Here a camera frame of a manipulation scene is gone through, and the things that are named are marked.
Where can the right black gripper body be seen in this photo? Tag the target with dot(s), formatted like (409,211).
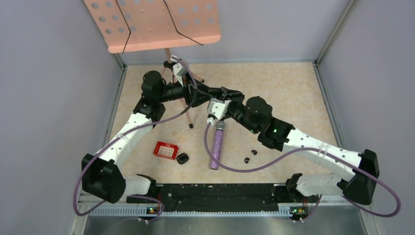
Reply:
(238,111)

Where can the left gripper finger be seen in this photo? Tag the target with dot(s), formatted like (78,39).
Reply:
(203,88)
(203,98)

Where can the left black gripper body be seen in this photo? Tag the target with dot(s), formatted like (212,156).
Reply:
(176,91)

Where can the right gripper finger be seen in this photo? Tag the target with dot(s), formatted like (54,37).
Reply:
(236,96)
(226,91)

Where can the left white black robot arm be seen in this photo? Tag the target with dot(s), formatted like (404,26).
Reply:
(102,176)

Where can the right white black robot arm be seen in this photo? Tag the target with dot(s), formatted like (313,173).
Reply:
(356,171)

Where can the open black earbud case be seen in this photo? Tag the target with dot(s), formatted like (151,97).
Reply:
(182,158)

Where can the purple glitter microphone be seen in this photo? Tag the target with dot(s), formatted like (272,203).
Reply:
(218,139)

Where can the red plastic box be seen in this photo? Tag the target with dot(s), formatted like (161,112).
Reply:
(166,150)

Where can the pink music stand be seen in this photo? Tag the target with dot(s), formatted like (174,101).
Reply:
(131,25)

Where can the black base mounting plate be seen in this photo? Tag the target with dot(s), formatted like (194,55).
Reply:
(226,197)

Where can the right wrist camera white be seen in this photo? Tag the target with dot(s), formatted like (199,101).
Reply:
(217,109)

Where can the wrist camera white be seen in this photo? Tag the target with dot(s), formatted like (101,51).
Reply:
(217,109)
(180,69)

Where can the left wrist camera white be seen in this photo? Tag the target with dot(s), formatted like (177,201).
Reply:
(180,69)

